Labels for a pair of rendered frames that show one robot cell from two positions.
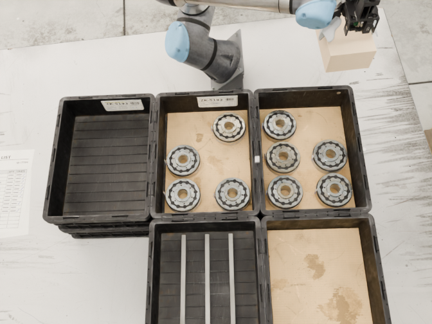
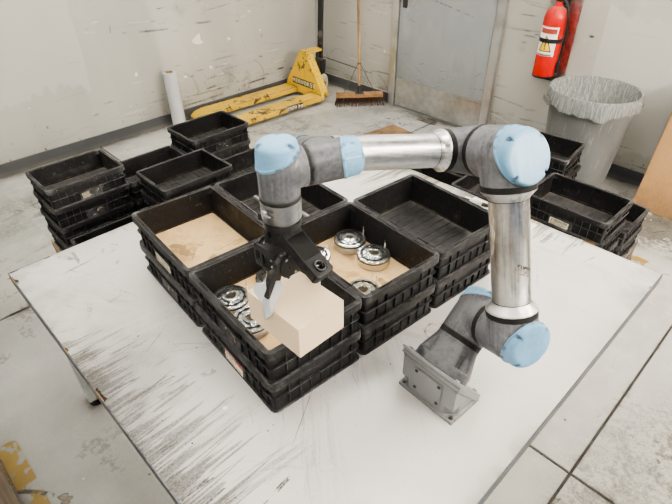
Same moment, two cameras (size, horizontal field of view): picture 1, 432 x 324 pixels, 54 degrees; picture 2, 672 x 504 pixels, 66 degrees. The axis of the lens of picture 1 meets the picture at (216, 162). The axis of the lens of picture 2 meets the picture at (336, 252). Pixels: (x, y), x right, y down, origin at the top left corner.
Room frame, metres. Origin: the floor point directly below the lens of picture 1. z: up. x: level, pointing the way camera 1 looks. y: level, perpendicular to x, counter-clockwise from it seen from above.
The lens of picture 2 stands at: (1.34, -0.89, 1.81)
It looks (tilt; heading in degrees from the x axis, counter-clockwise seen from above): 36 degrees down; 135
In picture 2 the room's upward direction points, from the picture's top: straight up
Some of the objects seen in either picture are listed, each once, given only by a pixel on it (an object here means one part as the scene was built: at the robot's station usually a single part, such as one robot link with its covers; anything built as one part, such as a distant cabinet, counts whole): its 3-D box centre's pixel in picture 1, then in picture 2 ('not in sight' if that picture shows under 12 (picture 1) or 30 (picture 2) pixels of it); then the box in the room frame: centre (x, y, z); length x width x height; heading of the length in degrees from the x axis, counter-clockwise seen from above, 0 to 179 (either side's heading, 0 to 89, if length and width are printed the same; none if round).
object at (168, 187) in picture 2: not in sight; (191, 205); (-0.88, 0.26, 0.37); 0.40 x 0.30 x 0.45; 89
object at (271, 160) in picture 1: (283, 156); not in sight; (0.50, -0.20, 0.86); 0.10 x 0.10 x 0.01
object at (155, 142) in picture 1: (204, 151); (356, 246); (0.52, 0.03, 0.92); 0.40 x 0.30 x 0.02; 174
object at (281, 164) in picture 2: not in sight; (279, 169); (0.71, -0.39, 1.40); 0.09 x 0.08 x 0.11; 68
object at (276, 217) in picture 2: not in sight; (279, 209); (0.71, -0.39, 1.32); 0.08 x 0.08 x 0.05
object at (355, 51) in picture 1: (343, 38); (295, 309); (0.73, -0.39, 1.08); 0.16 x 0.12 x 0.07; 179
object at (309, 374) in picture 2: not in sight; (277, 331); (0.49, -0.27, 0.76); 0.40 x 0.30 x 0.12; 174
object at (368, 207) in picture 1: (308, 148); (272, 289); (0.49, -0.27, 0.92); 0.40 x 0.30 x 0.02; 174
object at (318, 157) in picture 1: (330, 154); (251, 318); (0.48, -0.34, 0.86); 0.10 x 0.10 x 0.01
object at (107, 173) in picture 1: (107, 161); (423, 225); (0.55, 0.33, 0.87); 0.40 x 0.30 x 0.11; 174
